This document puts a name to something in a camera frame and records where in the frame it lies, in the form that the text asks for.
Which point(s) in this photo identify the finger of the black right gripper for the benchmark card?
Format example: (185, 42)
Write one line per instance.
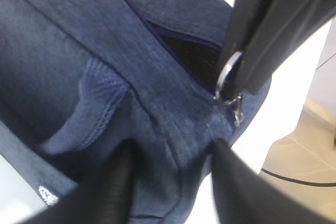
(287, 24)
(246, 20)

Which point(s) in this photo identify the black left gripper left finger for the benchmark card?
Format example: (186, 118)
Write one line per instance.
(105, 197)

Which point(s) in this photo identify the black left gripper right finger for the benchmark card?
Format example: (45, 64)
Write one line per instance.
(241, 196)

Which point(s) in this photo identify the dark navy fabric bag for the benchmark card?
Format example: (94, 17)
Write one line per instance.
(78, 77)

